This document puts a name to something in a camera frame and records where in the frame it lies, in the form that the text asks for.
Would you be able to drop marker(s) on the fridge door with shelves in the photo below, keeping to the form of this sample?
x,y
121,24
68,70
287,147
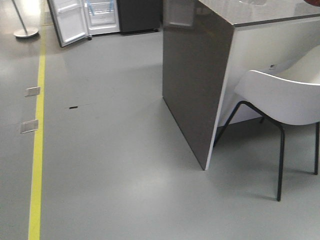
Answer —
x,y
69,21

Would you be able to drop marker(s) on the dark grey table panel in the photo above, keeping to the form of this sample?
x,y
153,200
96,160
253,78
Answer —
x,y
208,45

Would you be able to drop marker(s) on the white shell chair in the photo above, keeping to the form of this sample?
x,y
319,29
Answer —
x,y
280,101

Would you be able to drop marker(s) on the metal floor outlet cover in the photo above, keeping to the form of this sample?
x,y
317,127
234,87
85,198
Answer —
x,y
32,91
29,126

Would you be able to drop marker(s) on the silver floor lamp stand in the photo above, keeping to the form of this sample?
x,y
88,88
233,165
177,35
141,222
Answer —
x,y
25,32

